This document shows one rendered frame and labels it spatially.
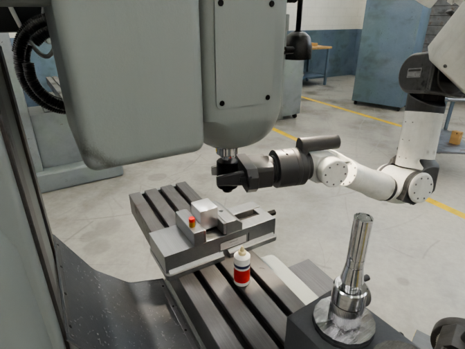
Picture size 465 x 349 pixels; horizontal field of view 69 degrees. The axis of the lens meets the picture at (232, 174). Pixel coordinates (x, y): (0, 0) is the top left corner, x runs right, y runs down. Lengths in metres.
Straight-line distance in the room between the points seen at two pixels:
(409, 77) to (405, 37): 5.63
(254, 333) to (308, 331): 0.25
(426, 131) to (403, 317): 1.50
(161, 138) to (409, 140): 0.66
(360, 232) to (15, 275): 0.44
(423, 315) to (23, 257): 2.14
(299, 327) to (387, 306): 1.78
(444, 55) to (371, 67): 5.96
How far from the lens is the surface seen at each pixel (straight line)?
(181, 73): 0.52
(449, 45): 0.83
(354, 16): 10.44
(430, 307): 2.43
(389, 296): 2.39
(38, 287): 0.55
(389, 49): 6.68
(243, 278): 0.87
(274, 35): 0.62
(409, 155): 0.98
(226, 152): 0.71
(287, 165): 0.75
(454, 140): 4.28
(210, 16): 0.56
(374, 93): 6.82
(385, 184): 0.92
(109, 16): 0.49
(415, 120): 0.97
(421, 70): 0.96
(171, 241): 0.93
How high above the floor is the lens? 1.55
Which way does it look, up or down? 25 degrees down
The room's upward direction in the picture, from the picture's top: straight up
